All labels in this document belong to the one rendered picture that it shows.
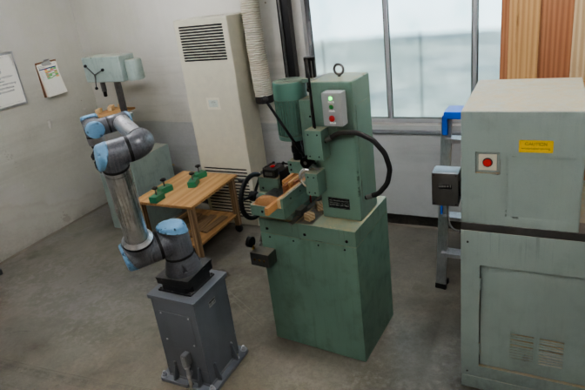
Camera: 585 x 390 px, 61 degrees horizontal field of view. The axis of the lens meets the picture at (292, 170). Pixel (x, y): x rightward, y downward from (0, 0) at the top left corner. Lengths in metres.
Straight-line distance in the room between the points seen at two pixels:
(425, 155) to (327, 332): 1.67
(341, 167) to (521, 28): 1.59
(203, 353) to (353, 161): 1.27
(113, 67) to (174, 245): 2.31
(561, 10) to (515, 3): 0.26
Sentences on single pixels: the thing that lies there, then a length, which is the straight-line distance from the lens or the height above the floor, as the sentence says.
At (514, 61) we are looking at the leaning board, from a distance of 3.54.
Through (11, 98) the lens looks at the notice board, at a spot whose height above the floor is 1.32.
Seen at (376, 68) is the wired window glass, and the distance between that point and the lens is 3.94.
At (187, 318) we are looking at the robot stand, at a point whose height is 0.45.
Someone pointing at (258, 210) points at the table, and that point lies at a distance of 2.65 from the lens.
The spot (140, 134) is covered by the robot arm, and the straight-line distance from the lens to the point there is 2.24.
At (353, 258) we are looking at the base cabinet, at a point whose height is 0.65.
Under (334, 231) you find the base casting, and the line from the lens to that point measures 2.53.
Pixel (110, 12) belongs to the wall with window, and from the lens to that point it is 5.17.
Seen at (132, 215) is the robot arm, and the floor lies 1.07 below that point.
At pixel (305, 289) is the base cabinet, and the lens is 2.83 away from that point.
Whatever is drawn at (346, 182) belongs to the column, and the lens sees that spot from 2.51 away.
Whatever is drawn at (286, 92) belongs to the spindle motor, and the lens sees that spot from 2.54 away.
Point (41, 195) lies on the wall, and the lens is 5.22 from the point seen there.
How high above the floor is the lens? 1.97
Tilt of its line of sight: 20 degrees down
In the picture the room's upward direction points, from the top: 7 degrees counter-clockwise
